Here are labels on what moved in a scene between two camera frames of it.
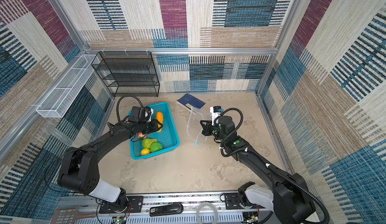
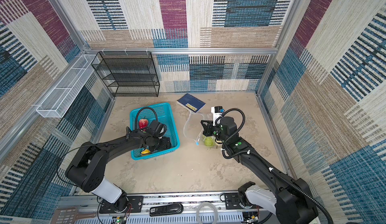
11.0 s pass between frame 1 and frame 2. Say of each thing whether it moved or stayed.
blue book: stayed
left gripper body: moved
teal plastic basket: stayed
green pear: moved
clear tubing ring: stayed
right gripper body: stayed
